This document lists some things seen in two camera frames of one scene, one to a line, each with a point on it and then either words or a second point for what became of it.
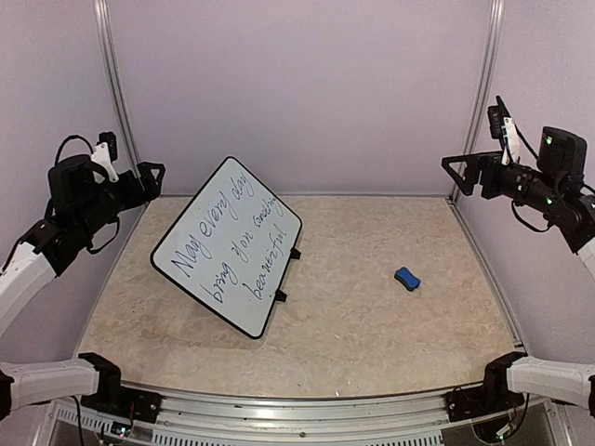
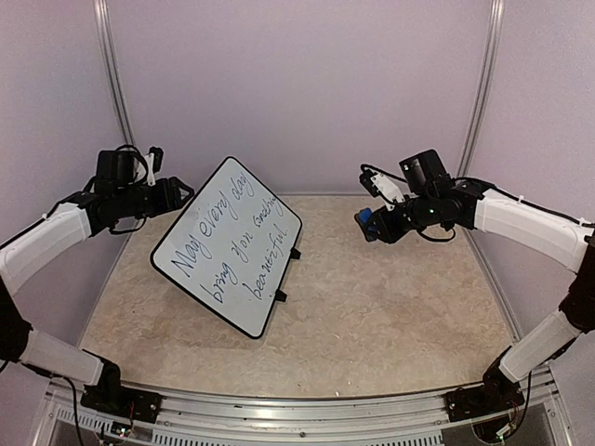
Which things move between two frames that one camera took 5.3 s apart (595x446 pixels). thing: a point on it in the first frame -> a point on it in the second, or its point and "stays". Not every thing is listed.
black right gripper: (489, 163) -> (388, 230)
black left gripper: (137, 196) -> (168, 198)
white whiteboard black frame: (230, 245) stays
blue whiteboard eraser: (407, 279) -> (364, 215)
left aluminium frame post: (104, 18) stays
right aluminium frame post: (482, 85) stays
